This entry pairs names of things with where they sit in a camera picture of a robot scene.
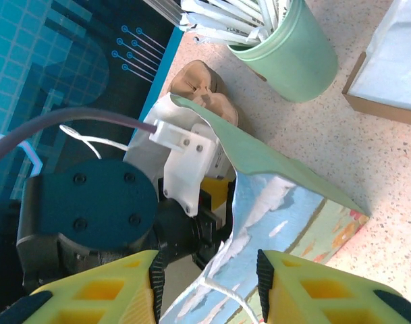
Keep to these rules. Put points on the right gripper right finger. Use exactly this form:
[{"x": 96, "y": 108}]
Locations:
[{"x": 326, "y": 297}]

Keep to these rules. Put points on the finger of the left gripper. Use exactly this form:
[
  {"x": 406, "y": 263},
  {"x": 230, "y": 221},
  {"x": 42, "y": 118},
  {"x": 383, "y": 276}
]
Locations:
[{"x": 217, "y": 192}]

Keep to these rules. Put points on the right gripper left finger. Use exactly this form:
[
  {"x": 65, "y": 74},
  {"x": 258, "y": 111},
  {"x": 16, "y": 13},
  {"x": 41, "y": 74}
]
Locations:
[{"x": 100, "y": 293}]

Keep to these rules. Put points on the floral paper gift bag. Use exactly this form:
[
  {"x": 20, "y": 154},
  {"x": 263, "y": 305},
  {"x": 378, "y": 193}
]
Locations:
[{"x": 276, "y": 202}]

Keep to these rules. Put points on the brown pulp cup carrier stack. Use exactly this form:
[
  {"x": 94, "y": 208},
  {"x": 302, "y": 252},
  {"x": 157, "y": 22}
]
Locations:
[{"x": 205, "y": 87}]

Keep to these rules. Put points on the mint green holder cup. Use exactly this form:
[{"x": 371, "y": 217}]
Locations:
[{"x": 293, "y": 57}]

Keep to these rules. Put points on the white wrapped straw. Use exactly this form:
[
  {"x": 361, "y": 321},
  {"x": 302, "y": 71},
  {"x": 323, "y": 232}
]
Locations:
[
  {"x": 282, "y": 8},
  {"x": 259, "y": 17},
  {"x": 225, "y": 37},
  {"x": 218, "y": 23}
]

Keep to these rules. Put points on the cardboard box with tissue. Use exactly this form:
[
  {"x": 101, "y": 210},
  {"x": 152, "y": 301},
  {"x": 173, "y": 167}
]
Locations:
[{"x": 394, "y": 67}]

